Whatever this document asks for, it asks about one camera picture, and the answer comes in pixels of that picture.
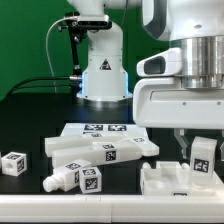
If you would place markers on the white flat chair back panel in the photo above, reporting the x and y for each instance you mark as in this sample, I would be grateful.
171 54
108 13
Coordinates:
82 128

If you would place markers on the white chair seat part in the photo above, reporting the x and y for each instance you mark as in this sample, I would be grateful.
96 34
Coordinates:
173 179

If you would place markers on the white L-shaped border fence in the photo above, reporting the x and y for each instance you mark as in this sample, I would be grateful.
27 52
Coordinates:
113 208

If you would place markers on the white long side bar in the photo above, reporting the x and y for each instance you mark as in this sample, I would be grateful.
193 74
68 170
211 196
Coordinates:
102 153
63 142

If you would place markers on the white cube nut with tag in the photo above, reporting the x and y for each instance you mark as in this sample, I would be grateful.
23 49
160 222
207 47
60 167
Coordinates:
90 180

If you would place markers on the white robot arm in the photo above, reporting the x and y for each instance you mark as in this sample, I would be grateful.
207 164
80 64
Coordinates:
194 26

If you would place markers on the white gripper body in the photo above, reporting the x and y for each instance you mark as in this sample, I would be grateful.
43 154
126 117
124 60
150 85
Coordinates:
162 103

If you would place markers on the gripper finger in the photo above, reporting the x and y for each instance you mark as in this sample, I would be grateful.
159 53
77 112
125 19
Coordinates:
221 145
182 140

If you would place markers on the white long side bar upper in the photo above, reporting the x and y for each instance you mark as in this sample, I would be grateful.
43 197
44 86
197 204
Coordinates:
63 142

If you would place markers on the black camera on stand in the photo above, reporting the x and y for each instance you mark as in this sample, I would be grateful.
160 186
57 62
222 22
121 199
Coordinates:
77 23

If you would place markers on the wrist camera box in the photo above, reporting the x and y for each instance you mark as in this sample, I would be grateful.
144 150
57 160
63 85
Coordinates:
167 63

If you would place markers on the white long side bar lower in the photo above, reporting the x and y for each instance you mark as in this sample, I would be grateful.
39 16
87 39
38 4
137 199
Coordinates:
102 153

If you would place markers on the white cube nut far left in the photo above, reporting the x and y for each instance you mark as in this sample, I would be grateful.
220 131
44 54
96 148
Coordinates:
14 163

